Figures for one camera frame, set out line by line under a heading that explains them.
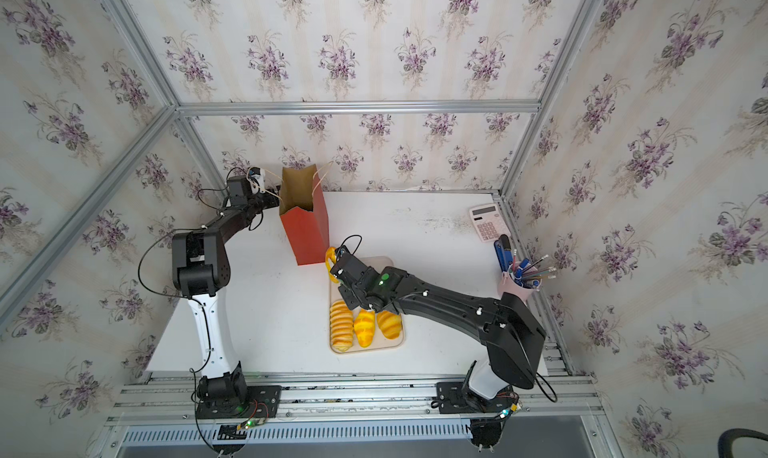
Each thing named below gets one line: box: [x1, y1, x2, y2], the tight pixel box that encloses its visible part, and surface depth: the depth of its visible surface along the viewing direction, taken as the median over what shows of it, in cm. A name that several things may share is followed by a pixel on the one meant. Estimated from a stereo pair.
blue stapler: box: [493, 234, 513, 272], surface depth 100 cm
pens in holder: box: [495, 240, 557, 288], surface depth 88 cm
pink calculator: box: [469, 203, 511, 243], surface depth 112 cm
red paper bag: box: [279, 164, 330, 266], surface depth 89 cm
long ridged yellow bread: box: [329, 300, 354, 352], surface depth 84 cm
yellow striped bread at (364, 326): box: [354, 309, 376, 348], surface depth 85 cm
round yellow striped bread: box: [377, 310, 403, 340], surface depth 85 cm
